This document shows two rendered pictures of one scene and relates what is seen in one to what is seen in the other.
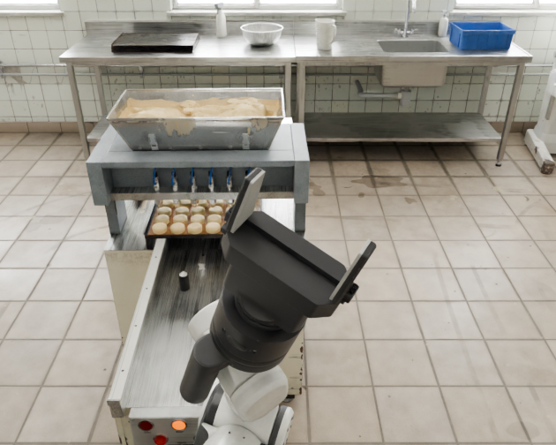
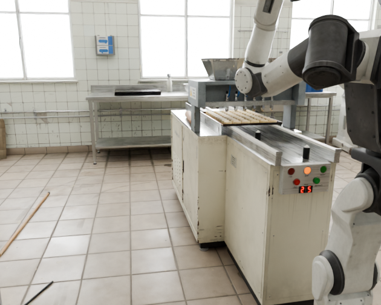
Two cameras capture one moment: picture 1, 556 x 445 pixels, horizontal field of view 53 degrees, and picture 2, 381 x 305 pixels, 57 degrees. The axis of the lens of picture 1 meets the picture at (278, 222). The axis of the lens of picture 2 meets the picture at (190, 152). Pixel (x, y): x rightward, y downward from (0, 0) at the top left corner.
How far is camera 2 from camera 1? 1.33 m
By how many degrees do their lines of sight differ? 19
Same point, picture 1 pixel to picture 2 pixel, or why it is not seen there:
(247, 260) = not seen: outside the picture
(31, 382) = (123, 249)
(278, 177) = (285, 95)
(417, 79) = (280, 107)
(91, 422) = (173, 261)
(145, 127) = (227, 64)
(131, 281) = (210, 156)
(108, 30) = (104, 89)
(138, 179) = (216, 97)
